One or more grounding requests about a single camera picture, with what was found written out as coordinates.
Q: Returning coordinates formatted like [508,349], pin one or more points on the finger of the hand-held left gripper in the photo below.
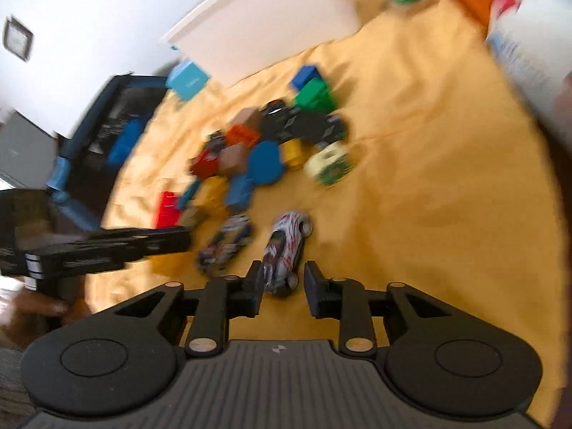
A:
[147,241]

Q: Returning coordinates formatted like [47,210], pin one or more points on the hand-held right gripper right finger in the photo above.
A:
[313,287]

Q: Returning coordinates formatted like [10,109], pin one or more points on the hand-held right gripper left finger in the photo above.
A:
[257,287]

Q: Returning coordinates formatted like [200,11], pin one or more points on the white red toy car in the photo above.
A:
[283,241]

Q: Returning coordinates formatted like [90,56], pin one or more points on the pale green toy block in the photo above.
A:
[330,165]

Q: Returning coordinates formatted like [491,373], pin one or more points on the blue round toy block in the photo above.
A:
[266,163]

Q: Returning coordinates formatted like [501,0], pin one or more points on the white plastic storage bin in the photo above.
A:
[268,22]

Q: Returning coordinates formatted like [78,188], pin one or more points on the person's left hand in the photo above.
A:
[35,317]

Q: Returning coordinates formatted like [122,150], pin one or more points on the blue toy car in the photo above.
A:
[223,243]

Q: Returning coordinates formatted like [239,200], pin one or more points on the grey furniture panel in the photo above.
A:
[22,152]

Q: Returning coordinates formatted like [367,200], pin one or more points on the dark blue fabric bag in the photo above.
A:
[76,152]

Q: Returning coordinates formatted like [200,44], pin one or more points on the pile of colourful toys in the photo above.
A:
[241,143]

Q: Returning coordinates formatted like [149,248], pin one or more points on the light blue box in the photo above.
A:
[187,80]

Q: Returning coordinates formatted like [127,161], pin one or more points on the yellow blanket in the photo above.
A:
[424,143]

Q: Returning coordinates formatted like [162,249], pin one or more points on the white baby diaper pack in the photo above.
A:
[531,44]

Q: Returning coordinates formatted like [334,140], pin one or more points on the dark framed wall picture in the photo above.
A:
[18,38]

